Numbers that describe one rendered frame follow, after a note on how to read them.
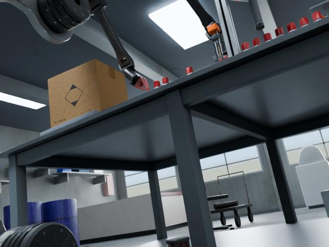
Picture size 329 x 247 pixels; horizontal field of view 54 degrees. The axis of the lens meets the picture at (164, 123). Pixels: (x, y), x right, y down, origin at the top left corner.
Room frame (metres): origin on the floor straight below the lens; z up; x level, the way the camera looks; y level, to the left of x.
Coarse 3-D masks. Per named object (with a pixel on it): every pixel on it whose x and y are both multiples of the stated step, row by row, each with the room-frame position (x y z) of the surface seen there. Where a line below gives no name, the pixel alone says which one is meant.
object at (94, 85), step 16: (96, 64) 1.32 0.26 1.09; (48, 80) 1.43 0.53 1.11; (64, 80) 1.39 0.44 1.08; (80, 80) 1.35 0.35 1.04; (96, 80) 1.32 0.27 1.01; (112, 80) 1.42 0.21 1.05; (64, 96) 1.40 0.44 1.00; (80, 96) 1.36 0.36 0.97; (96, 96) 1.32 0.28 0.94; (112, 96) 1.40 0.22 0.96; (64, 112) 1.40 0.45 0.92; (80, 112) 1.36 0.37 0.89
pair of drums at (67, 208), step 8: (56, 200) 5.54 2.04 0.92; (64, 200) 5.58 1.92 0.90; (72, 200) 5.71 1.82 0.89; (8, 208) 5.03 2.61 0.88; (32, 208) 5.12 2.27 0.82; (40, 208) 5.26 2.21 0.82; (48, 208) 5.53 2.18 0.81; (56, 208) 5.52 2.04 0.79; (64, 208) 5.57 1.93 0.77; (72, 208) 5.70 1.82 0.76; (8, 216) 5.03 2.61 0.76; (32, 216) 5.12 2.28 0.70; (40, 216) 5.25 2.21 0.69; (48, 216) 5.53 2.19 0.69; (56, 216) 5.52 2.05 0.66; (64, 216) 5.57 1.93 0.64; (72, 216) 5.68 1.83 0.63; (8, 224) 5.03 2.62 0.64; (64, 224) 5.56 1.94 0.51; (72, 224) 5.67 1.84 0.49; (72, 232) 5.66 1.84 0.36
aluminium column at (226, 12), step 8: (216, 0) 1.22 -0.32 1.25; (224, 0) 1.21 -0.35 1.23; (224, 8) 1.21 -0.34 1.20; (224, 16) 1.22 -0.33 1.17; (224, 24) 1.22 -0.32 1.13; (232, 24) 1.23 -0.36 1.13; (224, 32) 1.22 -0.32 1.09; (232, 32) 1.21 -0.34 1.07; (224, 40) 1.23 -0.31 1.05; (232, 40) 1.21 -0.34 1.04; (232, 48) 1.22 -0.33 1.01
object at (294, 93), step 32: (320, 32) 0.82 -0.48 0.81; (224, 64) 0.94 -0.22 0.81; (320, 64) 1.06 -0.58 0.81; (160, 96) 1.11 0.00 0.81; (224, 96) 1.23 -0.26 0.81; (256, 96) 1.30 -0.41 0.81; (288, 96) 1.38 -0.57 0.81; (320, 96) 1.47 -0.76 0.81; (64, 128) 1.33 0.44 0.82; (128, 128) 1.47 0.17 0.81; (160, 128) 1.57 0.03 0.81; (224, 128) 1.81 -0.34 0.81; (128, 160) 2.30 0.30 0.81; (160, 160) 2.53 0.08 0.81
